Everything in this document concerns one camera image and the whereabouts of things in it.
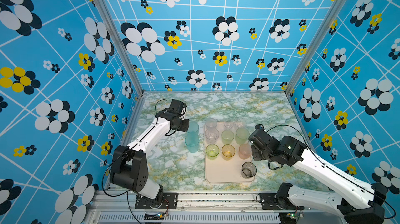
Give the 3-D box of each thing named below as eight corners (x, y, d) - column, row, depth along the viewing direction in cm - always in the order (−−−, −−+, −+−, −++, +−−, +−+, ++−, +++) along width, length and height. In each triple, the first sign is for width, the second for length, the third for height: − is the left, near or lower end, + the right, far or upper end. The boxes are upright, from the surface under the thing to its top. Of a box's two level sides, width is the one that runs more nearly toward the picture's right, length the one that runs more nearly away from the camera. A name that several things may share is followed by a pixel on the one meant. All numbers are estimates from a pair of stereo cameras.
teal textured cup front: (186, 152, 91) (184, 145, 83) (187, 142, 95) (185, 134, 88) (199, 152, 91) (198, 145, 83) (199, 142, 95) (198, 134, 88)
